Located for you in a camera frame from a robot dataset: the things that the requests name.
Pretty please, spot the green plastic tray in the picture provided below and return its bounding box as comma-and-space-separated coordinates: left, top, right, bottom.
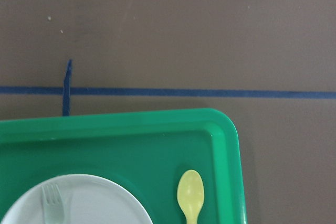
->
1, 109, 247, 223

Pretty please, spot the pale green plastic fork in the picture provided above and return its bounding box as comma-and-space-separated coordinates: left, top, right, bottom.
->
42, 184, 65, 223

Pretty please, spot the white round plate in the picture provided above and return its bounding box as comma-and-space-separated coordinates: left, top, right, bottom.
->
1, 174, 152, 223

